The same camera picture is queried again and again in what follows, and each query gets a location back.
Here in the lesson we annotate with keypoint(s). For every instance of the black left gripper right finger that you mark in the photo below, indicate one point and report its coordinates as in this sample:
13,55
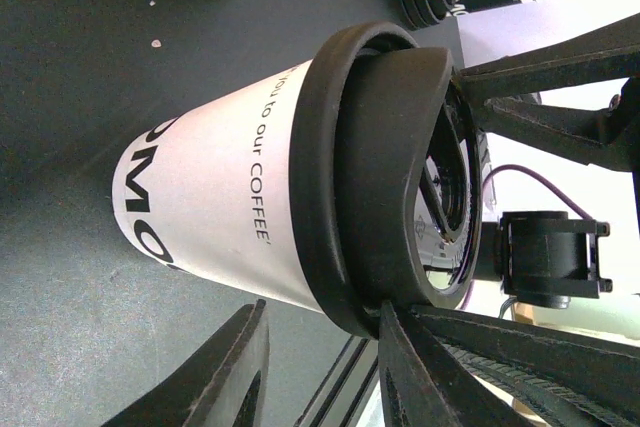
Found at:
424,384

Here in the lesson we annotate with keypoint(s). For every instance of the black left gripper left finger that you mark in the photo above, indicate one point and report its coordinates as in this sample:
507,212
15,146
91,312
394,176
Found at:
223,383

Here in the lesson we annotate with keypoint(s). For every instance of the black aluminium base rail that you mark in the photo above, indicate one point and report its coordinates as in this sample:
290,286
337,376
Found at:
342,396

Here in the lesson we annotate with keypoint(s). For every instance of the black plastic cup lid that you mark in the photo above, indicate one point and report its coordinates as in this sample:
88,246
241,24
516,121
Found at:
384,177

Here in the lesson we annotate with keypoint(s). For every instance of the single white paper cup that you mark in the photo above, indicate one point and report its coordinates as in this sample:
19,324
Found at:
208,192

